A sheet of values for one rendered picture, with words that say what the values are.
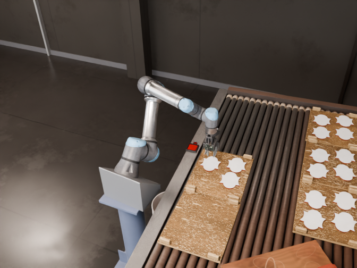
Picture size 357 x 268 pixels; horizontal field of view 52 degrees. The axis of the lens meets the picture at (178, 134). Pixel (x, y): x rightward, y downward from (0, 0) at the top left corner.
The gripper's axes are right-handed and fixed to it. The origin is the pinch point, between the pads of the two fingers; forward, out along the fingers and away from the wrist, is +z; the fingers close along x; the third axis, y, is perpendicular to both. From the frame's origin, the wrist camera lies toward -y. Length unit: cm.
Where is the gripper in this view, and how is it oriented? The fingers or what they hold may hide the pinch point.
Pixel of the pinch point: (211, 153)
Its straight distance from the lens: 237.7
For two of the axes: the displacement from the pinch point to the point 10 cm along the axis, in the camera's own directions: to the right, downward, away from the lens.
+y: -3.5, 5.8, -7.4
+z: 0.2, 7.9, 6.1
